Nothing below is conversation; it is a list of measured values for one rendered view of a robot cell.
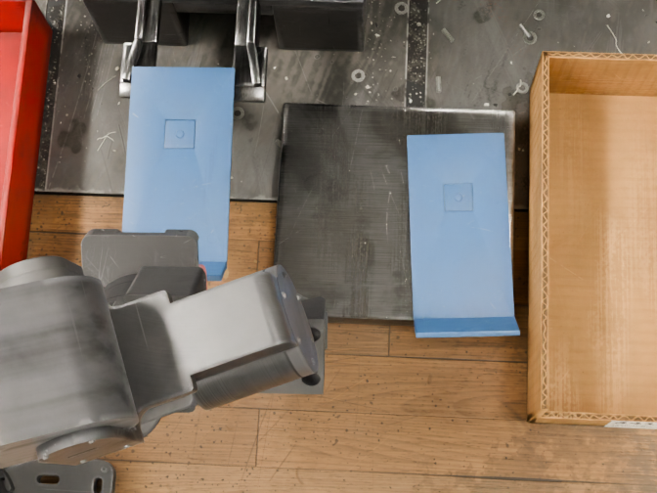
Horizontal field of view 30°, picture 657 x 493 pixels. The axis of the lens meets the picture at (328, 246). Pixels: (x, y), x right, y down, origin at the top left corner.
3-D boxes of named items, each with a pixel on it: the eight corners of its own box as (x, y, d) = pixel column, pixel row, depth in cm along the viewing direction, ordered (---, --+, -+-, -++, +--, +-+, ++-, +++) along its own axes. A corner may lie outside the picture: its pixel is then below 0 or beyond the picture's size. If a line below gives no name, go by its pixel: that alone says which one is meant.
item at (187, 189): (119, 288, 80) (110, 279, 77) (133, 68, 84) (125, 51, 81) (226, 290, 80) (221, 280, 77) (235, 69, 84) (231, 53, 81)
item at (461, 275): (414, 345, 85) (416, 336, 82) (407, 137, 89) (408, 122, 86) (515, 342, 85) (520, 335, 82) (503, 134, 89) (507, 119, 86)
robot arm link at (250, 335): (284, 243, 65) (220, 185, 53) (331, 398, 62) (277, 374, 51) (83, 314, 66) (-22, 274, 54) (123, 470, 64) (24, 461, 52)
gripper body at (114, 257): (200, 226, 70) (183, 265, 63) (204, 391, 73) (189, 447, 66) (87, 225, 70) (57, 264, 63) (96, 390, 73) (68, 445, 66)
